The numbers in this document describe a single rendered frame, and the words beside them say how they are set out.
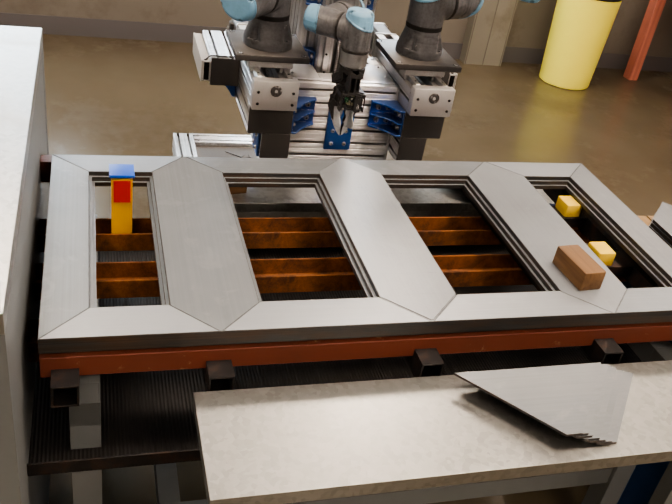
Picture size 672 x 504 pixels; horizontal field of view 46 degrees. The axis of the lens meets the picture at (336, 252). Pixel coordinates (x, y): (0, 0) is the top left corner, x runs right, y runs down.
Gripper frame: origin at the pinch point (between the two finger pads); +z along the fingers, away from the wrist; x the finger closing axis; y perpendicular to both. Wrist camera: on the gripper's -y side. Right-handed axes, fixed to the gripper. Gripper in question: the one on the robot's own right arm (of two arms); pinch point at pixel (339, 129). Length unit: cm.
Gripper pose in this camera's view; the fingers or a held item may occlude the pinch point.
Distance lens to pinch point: 232.8
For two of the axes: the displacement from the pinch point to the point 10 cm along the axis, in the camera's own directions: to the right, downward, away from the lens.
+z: -1.5, 8.3, 5.3
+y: 2.5, 5.5, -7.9
